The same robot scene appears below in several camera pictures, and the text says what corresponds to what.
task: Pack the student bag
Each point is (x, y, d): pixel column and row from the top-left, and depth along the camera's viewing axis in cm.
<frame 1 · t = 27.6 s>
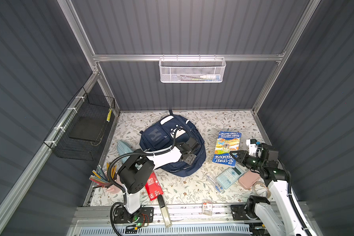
left hand: (186, 154, 92), fingers open
right hand: (233, 154, 77), fingers closed
navy blue student backpack: (169, 131, 101), point 8 cm above the table
light green calculator: (229, 176, 86), point 2 cm above the table
red notebook: (153, 187, 85), on the table
pink pouch: (248, 179, 82), point 5 cm above the table
clear blue pen case: (216, 185, 84), on the table
light blue folded cloth: (122, 147, 95), point 6 cm above the table
pink cup with pencils: (100, 177, 76), point 12 cm above the table

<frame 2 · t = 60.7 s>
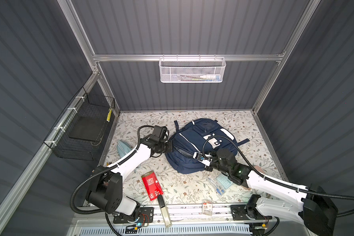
left hand: (172, 146, 87), fingers closed
right hand: (200, 154, 79), fingers closed
navy blue student backpack: (205, 134, 96), point 10 cm above the table
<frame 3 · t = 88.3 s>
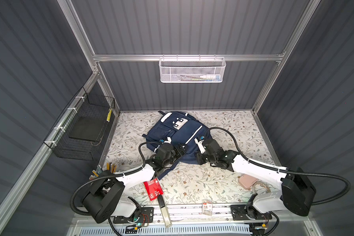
left hand: (186, 148, 84), fingers open
right hand: (196, 155, 84), fingers closed
navy blue student backpack: (186, 136, 91), point 13 cm above the table
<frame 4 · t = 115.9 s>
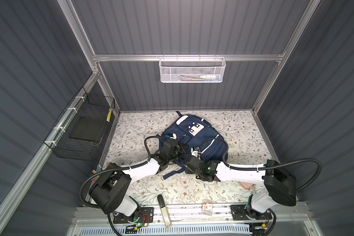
left hand: (189, 146, 85), fingers open
right hand: (188, 165, 84), fingers open
navy blue student backpack: (201, 137, 92), point 12 cm above the table
